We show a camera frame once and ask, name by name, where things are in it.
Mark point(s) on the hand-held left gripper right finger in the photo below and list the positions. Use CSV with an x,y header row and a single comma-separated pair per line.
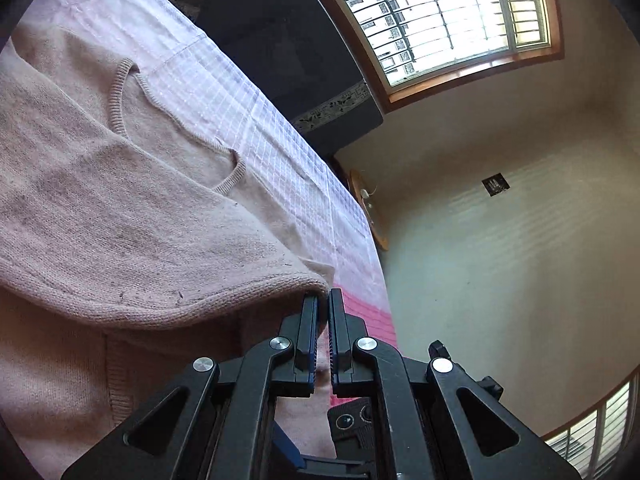
x,y
336,360

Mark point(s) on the pink checked bedsheet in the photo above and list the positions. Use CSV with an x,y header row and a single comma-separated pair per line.
x,y
280,160

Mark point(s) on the beige knit sweater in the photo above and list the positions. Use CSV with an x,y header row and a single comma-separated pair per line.
x,y
125,220

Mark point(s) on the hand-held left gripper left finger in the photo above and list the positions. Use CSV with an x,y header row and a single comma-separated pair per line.
x,y
312,360

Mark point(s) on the small white object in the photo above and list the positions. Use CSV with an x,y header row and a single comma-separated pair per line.
x,y
366,192

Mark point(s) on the dark sofa with patterned trim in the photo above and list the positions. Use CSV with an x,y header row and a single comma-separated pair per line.
x,y
280,35

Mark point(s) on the small barred window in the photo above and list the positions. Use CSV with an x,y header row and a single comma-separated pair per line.
x,y
600,435

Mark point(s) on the round wooden side table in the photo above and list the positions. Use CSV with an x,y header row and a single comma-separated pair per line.
x,y
372,220

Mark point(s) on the large barred window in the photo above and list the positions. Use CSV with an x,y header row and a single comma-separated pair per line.
x,y
440,15

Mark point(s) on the dark wall plate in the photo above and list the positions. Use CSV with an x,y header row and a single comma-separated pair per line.
x,y
495,185

